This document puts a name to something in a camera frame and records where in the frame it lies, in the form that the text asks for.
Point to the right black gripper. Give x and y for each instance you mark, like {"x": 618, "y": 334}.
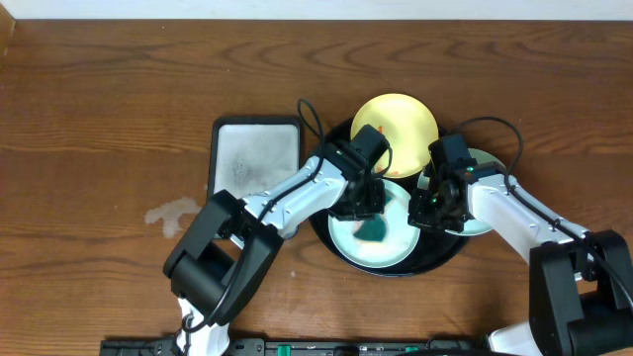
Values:
{"x": 418, "y": 218}

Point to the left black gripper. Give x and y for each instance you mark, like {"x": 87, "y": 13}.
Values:
{"x": 363, "y": 203}

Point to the green yellow sponge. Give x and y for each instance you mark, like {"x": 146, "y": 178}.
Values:
{"x": 372, "y": 230}

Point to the mint plate with sponge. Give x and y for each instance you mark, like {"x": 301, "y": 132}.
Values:
{"x": 398, "y": 244}

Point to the yellow plate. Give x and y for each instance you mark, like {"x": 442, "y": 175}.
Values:
{"x": 409, "y": 127}

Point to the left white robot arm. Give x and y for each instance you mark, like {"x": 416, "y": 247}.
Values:
{"x": 221, "y": 260}

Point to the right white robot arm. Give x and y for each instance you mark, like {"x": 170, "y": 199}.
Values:
{"x": 580, "y": 281}

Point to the round black tray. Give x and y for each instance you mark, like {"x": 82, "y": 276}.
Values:
{"x": 432, "y": 250}

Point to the rectangular black soap tray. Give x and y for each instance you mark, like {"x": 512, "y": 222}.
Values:
{"x": 252, "y": 154}

